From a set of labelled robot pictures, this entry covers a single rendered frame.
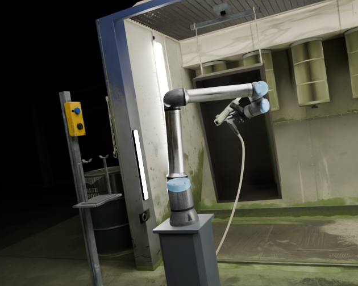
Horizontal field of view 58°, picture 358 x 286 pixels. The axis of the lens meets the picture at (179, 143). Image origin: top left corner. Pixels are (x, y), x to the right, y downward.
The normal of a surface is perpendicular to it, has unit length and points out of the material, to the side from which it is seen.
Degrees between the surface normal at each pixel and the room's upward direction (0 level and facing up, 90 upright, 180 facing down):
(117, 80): 90
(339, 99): 90
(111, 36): 90
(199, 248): 90
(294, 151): 57
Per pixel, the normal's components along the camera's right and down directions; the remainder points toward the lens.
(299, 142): -0.42, -0.44
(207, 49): -0.40, 0.11
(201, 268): 0.36, 0.00
